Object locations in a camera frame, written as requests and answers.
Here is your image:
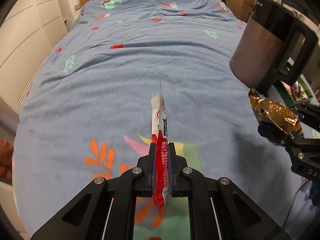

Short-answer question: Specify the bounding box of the brown gold snack bag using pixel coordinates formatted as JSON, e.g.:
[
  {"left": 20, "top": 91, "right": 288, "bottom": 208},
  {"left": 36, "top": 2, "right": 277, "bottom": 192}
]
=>
[{"left": 248, "top": 89, "right": 304, "bottom": 136}]

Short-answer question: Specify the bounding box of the red and white snack stick pack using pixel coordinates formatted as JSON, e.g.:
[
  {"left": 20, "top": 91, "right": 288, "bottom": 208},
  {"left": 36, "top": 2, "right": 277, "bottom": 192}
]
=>
[{"left": 151, "top": 84, "right": 169, "bottom": 215}]

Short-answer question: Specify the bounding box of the green tray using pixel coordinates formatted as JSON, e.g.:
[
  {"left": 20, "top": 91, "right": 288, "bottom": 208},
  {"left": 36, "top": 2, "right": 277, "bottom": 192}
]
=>
[{"left": 272, "top": 61, "right": 319, "bottom": 108}]

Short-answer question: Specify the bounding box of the blue patterned bed cover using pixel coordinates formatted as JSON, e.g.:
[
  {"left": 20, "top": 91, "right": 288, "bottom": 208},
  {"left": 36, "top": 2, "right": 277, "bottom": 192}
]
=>
[{"left": 13, "top": 0, "right": 319, "bottom": 239}]

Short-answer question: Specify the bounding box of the person in orange jacket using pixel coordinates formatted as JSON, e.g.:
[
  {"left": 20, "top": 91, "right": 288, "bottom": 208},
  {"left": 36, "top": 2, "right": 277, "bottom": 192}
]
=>
[{"left": 0, "top": 138, "right": 14, "bottom": 185}]

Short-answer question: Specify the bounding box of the wooden drawer cabinet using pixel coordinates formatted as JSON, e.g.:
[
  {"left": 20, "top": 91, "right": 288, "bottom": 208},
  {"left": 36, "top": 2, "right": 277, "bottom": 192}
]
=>
[{"left": 226, "top": 0, "right": 255, "bottom": 23}]

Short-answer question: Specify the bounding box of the white wardrobe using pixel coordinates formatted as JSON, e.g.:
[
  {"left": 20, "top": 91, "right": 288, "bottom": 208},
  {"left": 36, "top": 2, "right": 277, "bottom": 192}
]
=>
[{"left": 1, "top": 0, "right": 67, "bottom": 113}]

